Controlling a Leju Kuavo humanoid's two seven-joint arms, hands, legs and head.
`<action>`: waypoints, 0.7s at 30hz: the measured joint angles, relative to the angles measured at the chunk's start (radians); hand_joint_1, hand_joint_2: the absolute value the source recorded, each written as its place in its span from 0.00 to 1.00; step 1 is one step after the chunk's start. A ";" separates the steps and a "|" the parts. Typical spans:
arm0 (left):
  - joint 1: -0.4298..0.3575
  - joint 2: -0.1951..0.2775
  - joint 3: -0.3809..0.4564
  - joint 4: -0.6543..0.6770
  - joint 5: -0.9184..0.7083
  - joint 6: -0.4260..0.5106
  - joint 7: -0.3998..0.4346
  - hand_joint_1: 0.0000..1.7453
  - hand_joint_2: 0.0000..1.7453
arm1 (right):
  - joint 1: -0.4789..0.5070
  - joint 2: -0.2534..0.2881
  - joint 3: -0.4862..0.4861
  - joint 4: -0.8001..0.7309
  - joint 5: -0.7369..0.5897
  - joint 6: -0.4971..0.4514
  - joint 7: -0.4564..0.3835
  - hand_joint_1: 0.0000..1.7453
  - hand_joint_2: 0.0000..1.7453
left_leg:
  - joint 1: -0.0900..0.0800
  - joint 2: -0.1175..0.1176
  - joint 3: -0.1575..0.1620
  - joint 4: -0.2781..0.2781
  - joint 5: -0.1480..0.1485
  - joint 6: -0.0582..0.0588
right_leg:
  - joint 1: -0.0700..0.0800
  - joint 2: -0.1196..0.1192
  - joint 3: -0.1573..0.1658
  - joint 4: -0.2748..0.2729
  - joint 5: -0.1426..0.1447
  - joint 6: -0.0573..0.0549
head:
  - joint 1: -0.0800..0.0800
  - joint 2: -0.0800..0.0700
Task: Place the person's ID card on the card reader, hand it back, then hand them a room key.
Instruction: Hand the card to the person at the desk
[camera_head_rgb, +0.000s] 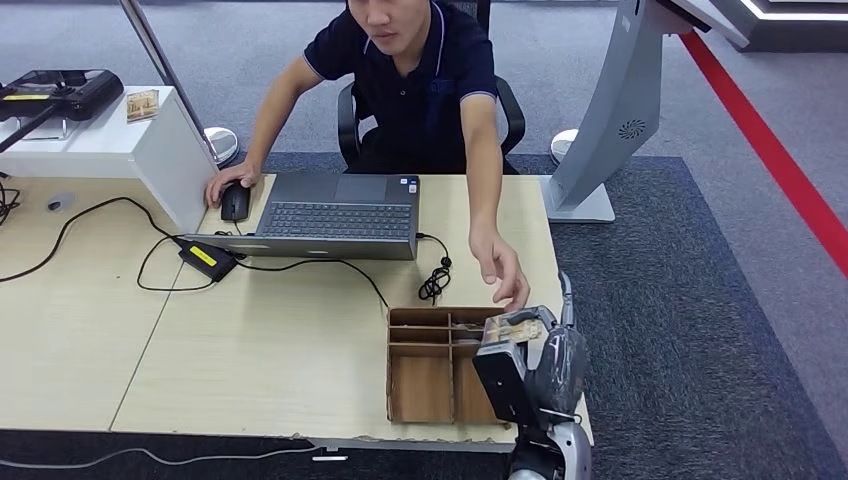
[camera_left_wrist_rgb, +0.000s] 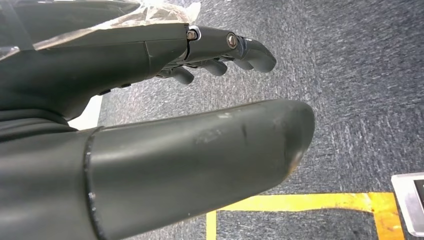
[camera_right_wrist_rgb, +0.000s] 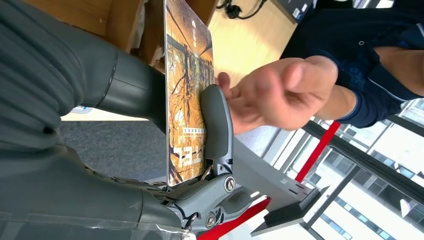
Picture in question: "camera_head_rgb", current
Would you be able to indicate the black computer mouse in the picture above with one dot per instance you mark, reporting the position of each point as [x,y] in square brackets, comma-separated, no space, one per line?
[235,204]

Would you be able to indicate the grey laptop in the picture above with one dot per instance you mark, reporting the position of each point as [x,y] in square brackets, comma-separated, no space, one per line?
[334,222]

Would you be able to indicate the white cabinet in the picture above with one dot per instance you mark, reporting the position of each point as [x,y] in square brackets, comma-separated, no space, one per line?
[99,152]

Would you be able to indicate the person's left hand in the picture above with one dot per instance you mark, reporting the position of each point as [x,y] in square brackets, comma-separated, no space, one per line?
[497,258]

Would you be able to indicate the dark display platform light strip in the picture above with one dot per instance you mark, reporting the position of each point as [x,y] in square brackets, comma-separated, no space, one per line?
[795,33]

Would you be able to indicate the person's right forearm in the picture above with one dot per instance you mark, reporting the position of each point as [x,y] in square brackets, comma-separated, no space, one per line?
[268,126]

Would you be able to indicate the wrapped card in organizer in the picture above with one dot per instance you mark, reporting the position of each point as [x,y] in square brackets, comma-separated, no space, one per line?
[466,340]
[469,326]

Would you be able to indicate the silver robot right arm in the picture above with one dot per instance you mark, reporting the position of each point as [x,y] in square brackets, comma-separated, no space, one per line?
[570,454]

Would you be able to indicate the person's right hand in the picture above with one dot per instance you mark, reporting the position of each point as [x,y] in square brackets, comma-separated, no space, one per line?
[235,173]

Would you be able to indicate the brown wooden organizer box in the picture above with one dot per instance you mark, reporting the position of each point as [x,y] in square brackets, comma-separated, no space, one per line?
[420,391]

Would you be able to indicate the black power adapter yellow label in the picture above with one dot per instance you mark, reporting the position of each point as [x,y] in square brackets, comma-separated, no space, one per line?
[206,260]

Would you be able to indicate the person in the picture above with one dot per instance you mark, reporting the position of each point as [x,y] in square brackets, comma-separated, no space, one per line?
[424,99]

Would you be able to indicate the chrome stanchion base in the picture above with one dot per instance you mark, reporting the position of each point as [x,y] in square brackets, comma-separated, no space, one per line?
[563,146]

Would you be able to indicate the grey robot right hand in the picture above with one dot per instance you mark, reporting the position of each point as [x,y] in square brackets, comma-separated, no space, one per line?
[560,371]

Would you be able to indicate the person's left forearm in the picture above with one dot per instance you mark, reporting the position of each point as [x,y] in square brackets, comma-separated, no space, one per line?
[484,172]

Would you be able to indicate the wrist camera with black bracket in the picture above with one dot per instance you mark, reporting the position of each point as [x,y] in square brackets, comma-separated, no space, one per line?
[503,384]

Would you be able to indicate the black office chair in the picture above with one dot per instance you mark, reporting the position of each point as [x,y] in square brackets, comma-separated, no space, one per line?
[511,112]

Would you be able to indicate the chrome stanchion pole with base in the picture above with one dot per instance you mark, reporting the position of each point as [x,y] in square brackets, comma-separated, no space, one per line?
[222,144]

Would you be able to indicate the small picture card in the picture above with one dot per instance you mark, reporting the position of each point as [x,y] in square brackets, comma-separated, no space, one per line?
[142,106]

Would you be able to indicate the ID card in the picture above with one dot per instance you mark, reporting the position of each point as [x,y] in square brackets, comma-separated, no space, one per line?
[513,331]

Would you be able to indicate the grey kiosk stand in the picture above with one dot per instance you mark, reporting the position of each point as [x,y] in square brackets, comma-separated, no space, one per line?
[616,99]

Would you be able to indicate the black terminal device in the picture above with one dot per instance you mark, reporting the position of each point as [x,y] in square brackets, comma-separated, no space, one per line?
[93,95]

